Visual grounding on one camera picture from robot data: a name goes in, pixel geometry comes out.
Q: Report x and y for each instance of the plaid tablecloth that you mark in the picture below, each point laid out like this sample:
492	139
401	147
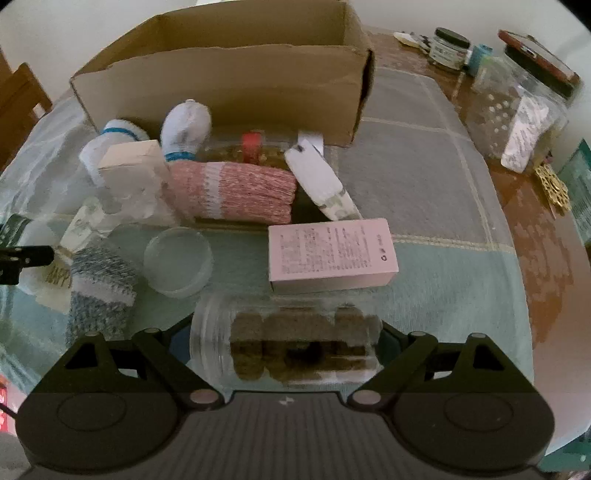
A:
438	184

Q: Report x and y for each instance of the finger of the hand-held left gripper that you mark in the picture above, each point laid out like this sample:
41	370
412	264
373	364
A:
27	256

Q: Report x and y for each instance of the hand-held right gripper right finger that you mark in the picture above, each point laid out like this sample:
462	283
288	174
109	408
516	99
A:
408	360

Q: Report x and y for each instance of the clear bag of snacks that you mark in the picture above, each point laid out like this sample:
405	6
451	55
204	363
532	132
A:
517	115

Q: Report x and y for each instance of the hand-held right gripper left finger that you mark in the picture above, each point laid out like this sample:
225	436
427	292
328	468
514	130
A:
157	353

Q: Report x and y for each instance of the light blue container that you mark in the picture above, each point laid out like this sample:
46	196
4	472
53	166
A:
480	60

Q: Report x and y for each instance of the white sock with blue stripe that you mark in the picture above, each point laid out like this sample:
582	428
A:
115	138
187	127

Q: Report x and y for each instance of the cardboard box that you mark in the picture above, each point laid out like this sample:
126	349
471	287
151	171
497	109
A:
221	78

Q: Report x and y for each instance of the clear plastic jar with label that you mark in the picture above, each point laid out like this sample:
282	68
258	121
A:
286	341

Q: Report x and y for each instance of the black lid glass jar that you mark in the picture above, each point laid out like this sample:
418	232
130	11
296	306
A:
448	48

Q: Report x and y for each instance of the pile of papers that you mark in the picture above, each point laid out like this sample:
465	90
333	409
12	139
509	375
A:
413	39

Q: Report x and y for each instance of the white floral pouch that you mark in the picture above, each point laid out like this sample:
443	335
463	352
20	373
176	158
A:
318	180

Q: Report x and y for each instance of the grey knitted sock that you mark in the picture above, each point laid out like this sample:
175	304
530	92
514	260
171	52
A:
101	290

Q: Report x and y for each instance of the pink knitted sock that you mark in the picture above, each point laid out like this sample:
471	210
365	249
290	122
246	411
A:
240	191

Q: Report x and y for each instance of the gold ornament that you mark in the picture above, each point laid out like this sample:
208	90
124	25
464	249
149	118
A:
554	187

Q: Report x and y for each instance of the glass spice bottle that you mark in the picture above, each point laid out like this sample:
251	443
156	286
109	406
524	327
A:
251	150

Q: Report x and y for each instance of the green box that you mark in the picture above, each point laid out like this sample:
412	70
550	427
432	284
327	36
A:
579	180

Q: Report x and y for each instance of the wooden chair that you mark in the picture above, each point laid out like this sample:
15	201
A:
21	106

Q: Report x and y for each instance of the small white box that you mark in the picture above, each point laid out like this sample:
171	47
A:
134	180

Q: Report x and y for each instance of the clear round plastic lid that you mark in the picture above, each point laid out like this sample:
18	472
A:
178	261

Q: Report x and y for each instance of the red object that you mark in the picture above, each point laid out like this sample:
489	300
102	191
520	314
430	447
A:
5	401

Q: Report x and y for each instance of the paper gift tag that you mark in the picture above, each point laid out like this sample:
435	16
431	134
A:
55	277

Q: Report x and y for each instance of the pink box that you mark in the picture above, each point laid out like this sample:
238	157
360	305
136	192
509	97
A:
332	254

